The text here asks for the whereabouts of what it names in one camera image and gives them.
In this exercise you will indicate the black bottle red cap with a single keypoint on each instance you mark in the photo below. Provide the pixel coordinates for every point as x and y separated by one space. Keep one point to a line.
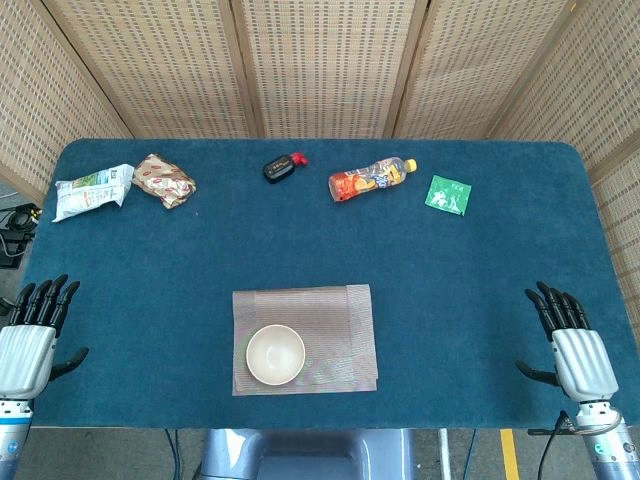
277 169

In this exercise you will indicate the white snack bag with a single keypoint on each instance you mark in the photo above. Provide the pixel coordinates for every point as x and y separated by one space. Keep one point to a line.
90 192

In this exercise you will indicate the white table leg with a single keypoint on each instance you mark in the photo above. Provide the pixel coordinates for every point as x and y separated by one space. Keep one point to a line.
444 455

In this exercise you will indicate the brown woven placemat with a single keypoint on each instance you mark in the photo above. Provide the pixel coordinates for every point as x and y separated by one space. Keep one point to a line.
340 340

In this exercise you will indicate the woven bamboo folding screen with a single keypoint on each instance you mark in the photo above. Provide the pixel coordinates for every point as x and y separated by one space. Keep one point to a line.
325 65

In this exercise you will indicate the gold red snack wrapper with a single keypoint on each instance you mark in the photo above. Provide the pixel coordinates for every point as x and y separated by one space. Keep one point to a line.
164 181

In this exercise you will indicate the blue-grey robot torso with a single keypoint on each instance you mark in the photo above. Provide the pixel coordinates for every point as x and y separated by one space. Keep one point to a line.
305 455

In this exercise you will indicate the green tea sachet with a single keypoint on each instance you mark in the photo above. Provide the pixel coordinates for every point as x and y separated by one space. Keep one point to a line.
447 195

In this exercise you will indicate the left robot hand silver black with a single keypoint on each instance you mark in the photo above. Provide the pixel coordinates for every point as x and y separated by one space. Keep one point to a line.
25 355

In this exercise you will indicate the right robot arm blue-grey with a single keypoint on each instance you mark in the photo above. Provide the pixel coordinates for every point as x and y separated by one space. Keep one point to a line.
612 450

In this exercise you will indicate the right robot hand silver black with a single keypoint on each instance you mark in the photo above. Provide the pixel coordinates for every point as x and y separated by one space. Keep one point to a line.
585 362

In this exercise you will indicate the white bowl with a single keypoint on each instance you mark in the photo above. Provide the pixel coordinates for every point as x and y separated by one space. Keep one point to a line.
275 355

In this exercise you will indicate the orange drink bottle yellow cap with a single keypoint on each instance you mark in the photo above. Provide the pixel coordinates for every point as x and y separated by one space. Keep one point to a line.
367 180

